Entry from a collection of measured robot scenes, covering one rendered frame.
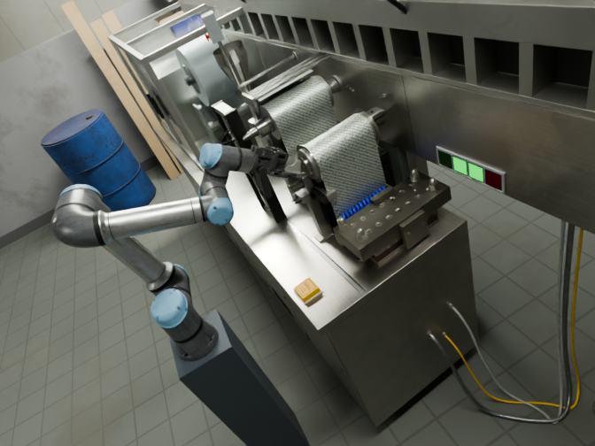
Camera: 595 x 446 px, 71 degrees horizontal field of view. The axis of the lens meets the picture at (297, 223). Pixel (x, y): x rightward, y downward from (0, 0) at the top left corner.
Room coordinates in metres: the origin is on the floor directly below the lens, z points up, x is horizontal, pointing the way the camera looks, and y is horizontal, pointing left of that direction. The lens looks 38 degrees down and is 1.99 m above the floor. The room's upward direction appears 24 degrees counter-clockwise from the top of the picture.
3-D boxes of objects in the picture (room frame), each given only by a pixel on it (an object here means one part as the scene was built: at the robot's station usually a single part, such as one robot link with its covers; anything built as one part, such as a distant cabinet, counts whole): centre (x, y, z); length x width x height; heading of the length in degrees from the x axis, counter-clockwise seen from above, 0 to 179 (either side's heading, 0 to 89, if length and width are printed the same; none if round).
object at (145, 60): (2.74, 0.24, 1.25); 1.19 x 0.57 x 0.70; 15
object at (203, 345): (1.01, 0.49, 0.95); 0.15 x 0.15 x 0.10
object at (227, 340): (1.01, 0.49, 0.45); 0.20 x 0.20 x 0.90; 10
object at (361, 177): (1.20, -0.25, 1.11); 0.23 x 0.01 x 0.18; 105
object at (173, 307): (1.02, 0.49, 1.07); 0.13 x 0.12 x 0.14; 3
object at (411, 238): (1.01, -0.36, 0.97); 0.10 x 0.03 x 0.11; 105
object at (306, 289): (1.01, 0.07, 0.91); 0.07 x 0.07 x 0.02; 15
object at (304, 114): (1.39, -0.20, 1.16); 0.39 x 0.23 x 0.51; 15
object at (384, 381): (2.15, 0.08, 0.43); 2.52 x 0.64 x 0.86; 15
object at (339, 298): (2.15, 0.09, 0.88); 2.52 x 0.66 x 0.04; 15
